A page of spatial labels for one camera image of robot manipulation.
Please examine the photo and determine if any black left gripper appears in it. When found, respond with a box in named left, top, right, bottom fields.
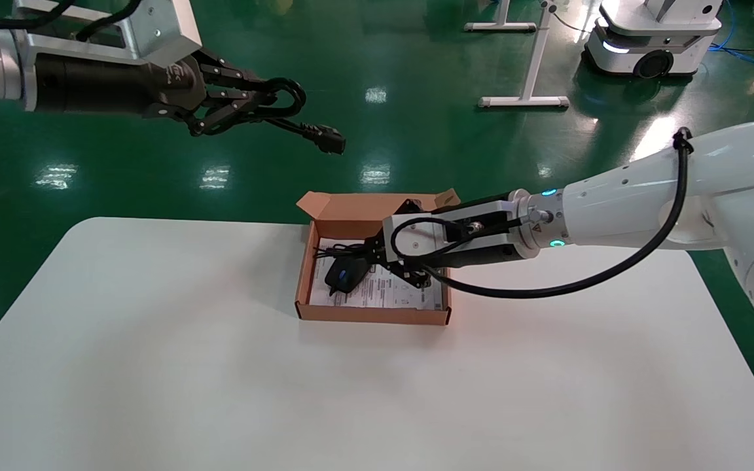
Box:
left=35, top=50, right=281, bottom=137

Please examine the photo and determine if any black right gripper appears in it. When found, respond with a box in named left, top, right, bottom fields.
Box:
left=360, top=196, right=516, bottom=290

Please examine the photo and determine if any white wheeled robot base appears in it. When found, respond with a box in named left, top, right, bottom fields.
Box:
left=583, top=0, right=724, bottom=81

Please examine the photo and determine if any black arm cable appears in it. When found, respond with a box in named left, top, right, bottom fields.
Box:
left=388, top=127, right=694, bottom=300
left=0, top=0, right=144, bottom=42

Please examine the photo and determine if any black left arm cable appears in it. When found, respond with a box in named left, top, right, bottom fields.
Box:
left=0, top=0, right=144, bottom=42

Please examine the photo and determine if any blue floor cable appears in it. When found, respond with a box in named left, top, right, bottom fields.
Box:
left=707, top=0, right=754, bottom=70

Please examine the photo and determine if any white printed paper sheet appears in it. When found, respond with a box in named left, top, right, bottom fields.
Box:
left=308, top=238, right=444, bottom=311

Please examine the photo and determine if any black power cable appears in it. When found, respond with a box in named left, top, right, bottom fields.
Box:
left=246, top=77, right=347, bottom=156

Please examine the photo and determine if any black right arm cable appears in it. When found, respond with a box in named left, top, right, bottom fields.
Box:
left=388, top=127, right=694, bottom=300

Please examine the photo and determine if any brown cardboard box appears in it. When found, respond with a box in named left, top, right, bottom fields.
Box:
left=295, top=189, right=461, bottom=327

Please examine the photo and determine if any white desk foot bar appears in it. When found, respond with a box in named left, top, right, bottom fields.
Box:
left=463, top=0, right=539, bottom=34

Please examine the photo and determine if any white T-shaped desk leg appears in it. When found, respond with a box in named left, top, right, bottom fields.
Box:
left=478, top=0, right=570, bottom=111

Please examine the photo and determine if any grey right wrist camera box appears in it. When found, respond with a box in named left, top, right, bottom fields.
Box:
left=382, top=199, right=530, bottom=264

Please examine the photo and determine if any black wired computer mouse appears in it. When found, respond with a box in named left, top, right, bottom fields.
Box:
left=314, top=240, right=368, bottom=297

